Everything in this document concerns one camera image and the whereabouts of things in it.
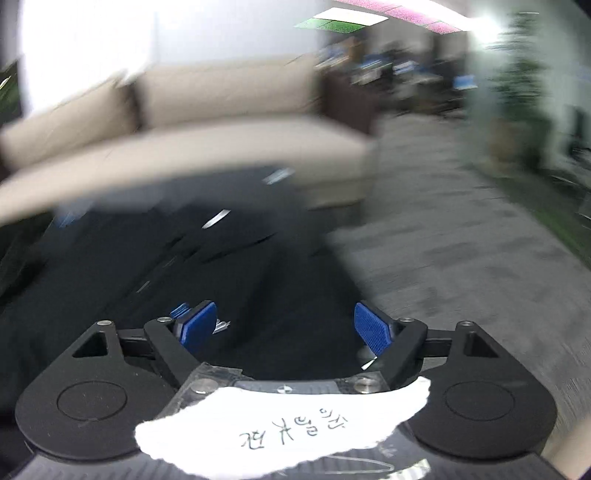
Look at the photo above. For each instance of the beige and brown sofa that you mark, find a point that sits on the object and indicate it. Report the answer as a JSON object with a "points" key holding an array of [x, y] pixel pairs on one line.
{"points": [[207, 152]]}

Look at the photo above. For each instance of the potted plant in wicker pot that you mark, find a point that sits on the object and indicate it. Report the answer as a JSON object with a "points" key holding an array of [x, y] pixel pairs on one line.
{"points": [[521, 92]]}

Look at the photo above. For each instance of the dark navy garment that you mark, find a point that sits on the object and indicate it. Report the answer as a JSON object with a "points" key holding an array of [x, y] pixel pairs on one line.
{"points": [[138, 267]]}

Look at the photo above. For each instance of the beige sofa cushion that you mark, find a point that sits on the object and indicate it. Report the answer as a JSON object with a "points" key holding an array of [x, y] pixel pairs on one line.
{"points": [[69, 124], [226, 94]]}

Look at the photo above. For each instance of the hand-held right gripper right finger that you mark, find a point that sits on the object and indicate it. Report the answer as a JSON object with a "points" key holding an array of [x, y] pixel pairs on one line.
{"points": [[371, 328]]}

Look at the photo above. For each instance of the green leafy plant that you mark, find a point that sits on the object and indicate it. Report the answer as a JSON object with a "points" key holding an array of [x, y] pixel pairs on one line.
{"points": [[10, 92]]}

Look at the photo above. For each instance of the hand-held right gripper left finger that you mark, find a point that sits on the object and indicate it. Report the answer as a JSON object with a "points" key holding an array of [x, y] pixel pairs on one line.
{"points": [[199, 325]]}

